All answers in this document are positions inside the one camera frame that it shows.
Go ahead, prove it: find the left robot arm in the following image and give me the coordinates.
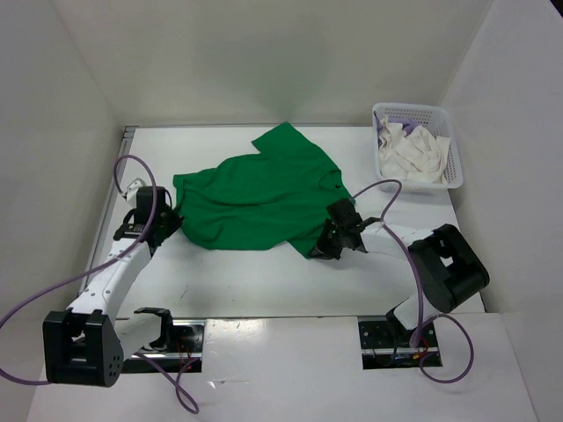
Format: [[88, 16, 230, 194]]
[[42, 186, 182, 387]]

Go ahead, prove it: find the white plastic laundry basket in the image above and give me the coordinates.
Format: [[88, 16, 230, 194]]
[[372, 103, 464, 193]]

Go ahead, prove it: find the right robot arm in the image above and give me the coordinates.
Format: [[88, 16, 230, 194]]
[[309, 200, 490, 346]]

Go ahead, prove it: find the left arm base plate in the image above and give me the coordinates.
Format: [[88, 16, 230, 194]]
[[114, 315, 206, 374]]

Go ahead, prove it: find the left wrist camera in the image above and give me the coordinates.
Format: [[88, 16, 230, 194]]
[[121, 178, 146, 208]]

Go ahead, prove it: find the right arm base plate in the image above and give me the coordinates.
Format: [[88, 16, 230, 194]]
[[357, 316, 442, 370]]

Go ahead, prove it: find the white t-shirt in basket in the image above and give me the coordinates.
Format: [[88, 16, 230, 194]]
[[377, 124, 451, 184]]

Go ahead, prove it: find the green t-shirt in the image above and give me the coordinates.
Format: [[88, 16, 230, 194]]
[[172, 122, 351, 258]]

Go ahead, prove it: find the purple t-shirt in basket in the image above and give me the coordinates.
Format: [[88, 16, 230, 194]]
[[373, 112, 420, 140]]

